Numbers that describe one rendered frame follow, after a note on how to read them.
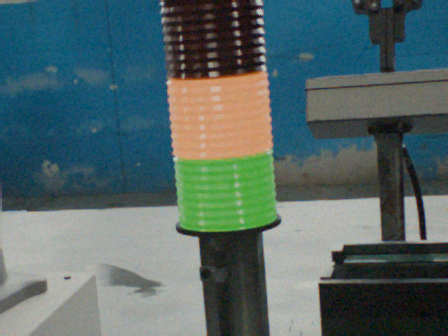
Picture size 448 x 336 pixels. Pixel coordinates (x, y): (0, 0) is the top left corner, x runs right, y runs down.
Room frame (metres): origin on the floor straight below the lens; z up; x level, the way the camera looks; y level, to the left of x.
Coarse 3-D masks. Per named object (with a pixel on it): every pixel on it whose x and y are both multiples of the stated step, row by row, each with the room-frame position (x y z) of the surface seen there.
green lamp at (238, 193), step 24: (192, 168) 0.56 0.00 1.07; (216, 168) 0.55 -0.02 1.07; (240, 168) 0.55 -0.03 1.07; (264, 168) 0.56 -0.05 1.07; (192, 192) 0.56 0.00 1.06; (216, 192) 0.55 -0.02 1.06; (240, 192) 0.55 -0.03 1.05; (264, 192) 0.56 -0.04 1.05; (192, 216) 0.56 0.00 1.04; (216, 216) 0.55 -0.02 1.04; (240, 216) 0.55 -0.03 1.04; (264, 216) 0.56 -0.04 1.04
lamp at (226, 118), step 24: (264, 72) 0.58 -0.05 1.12; (192, 96) 0.56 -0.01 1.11; (216, 96) 0.55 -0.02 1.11; (240, 96) 0.56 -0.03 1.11; (264, 96) 0.57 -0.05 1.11; (192, 120) 0.56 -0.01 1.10; (216, 120) 0.55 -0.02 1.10; (240, 120) 0.56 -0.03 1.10; (264, 120) 0.57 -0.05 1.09; (192, 144) 0.56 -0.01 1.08; (216, 144) 0.55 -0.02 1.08; (240, 144) 0.55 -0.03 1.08; (264, 144) 0.57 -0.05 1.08
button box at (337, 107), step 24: (408, 72) 1.04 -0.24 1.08; (432, 72) 1.04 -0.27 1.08; (312, 96) 1.06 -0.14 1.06; (336, 96) 1.05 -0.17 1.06; (360, 96) 1.05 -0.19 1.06; (384, 96) 1.04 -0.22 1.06; (408, 96) 1.03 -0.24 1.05; (432, 96) 1.03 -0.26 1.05; (312, 120) 1.05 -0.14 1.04; (336, 120) 1.04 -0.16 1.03; (360, 120) 1.04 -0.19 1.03; (384, 120) 1.04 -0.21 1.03; (408, 120) 1.03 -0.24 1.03; (432, 120) 1.03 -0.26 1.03
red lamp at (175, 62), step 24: (192, 0) 0.56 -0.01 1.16; (216, 0) 0.55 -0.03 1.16; (240, 0) 0.56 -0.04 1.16; (168, 24) 0.57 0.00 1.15; (192, 24) 0.56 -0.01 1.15; (216, 24) 0.55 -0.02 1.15; (240, 24) 0.56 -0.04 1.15; (264, 24) 0.58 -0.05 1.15; (168, 48) 0.57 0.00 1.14; (192, 48) 0.56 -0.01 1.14; (216, 48) 0.55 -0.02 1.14; (240, 48) 0.56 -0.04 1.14; (264, 48) 0.57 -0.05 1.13; (168, 72) 0.58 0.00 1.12; (192, 72) 0.56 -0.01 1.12; (216, 72) 0.55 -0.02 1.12; (240, 72) 0.56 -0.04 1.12
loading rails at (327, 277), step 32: (352, 256) 0.91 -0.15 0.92; (384, 256) 0.90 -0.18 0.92; (416, 256) 0.89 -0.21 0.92; (320, 288) 0.80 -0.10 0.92; (352, 288) 0.79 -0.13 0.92; (384, 288) 0.78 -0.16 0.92; (416, 288) 0.78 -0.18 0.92; (320, 320) 0.80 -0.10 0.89; (352, 320) 0.79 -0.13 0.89; (384, 320) 0.78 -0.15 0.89; (416, 320) 0.78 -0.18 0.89
